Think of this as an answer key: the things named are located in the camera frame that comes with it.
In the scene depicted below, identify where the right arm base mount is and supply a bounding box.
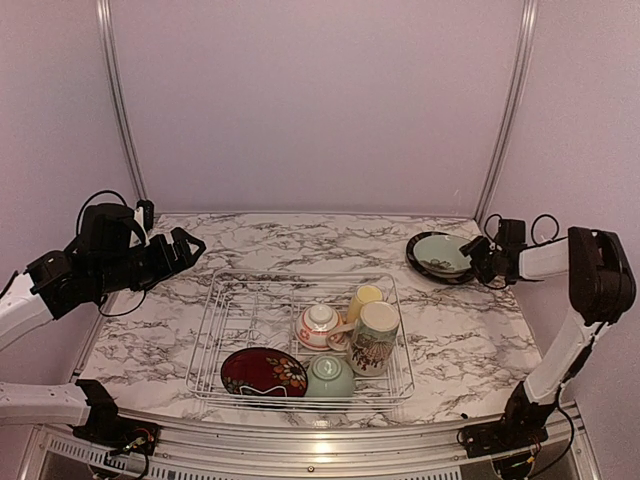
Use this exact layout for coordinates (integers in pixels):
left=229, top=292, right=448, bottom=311
left=456, top=382, right=558, bottom=458

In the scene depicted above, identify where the pale green ceramic bowl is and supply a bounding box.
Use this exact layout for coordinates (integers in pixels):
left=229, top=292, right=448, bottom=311
left=305, top=354, right=355, bottom=399

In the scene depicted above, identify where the white ceramic soup spoon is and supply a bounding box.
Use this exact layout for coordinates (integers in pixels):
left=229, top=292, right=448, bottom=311
left=326, top=323, right=356, bottom=352

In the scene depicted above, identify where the yellow ceramic cup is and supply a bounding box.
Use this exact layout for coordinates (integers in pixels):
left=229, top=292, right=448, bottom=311
left=346, top=285, right=383, bottom=323

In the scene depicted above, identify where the white red patterned teacup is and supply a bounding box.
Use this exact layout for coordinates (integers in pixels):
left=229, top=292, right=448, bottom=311
left=295, top=304, right=343, bottom=351

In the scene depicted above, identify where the aluminium front table rail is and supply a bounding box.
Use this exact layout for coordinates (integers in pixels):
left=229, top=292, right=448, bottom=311
left=18, top=404, right=601, bottom=479

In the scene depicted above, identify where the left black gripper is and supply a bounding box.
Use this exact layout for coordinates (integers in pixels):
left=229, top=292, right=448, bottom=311
left=93, top=226, right=205, bottom=297

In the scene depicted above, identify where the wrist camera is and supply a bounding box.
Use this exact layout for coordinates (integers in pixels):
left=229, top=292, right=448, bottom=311
left=134, top=199, right=155, bottom=246
left=494, top=218, right=526, bottom=247

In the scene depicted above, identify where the right aluminium frame post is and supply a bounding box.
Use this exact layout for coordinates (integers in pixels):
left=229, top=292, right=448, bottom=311
left=474, top=0, right=539, bottom=223

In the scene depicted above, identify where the white wire dish rack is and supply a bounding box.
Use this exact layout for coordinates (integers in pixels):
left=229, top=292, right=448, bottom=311
left=185, top=269, right=414, bottom=413

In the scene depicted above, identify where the red floral small plate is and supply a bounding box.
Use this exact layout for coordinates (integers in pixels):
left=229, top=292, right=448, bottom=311
left=219, top=347, right=308, bottom=398

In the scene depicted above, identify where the left aluminium frame post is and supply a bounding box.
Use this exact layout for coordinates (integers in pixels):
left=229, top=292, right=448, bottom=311
left=96, top=0, right=149, bottom=200

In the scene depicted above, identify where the light blue floral plate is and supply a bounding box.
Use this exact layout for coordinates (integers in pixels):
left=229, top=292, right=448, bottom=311
left=413, top=235, right=471, bottom=278

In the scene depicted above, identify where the aluminium frame post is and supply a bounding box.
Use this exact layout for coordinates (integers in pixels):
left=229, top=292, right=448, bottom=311
left=474, top=0, right=539, bottom=223
left=96, top=0, right=149, bottom=200

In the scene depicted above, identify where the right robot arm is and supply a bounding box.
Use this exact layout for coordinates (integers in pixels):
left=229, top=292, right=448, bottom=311
left=460, top=219, right=637, bottom=448

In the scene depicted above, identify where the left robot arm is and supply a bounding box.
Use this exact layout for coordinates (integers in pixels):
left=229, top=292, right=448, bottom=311
left=1, top=190, right=206, bottom=445

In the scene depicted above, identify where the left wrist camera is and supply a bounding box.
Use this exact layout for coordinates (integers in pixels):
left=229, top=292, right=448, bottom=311
left=134, top=199, right=155, bottom=246

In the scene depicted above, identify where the black rimmed large plate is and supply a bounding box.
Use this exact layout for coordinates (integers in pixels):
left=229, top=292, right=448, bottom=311
left=405, top=231, right=474, bottom=285

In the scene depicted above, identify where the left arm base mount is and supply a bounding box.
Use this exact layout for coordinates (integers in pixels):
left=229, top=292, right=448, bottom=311
left=72, top=379, right=160, bottom=456

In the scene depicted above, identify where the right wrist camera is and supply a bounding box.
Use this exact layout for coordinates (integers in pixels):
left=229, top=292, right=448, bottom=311
left=494, top=218, right=526, bottom=247

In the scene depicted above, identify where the tall shell patterned mug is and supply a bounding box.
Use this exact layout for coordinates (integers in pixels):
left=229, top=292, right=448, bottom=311
left=346, top=301, right=400, bottom=377

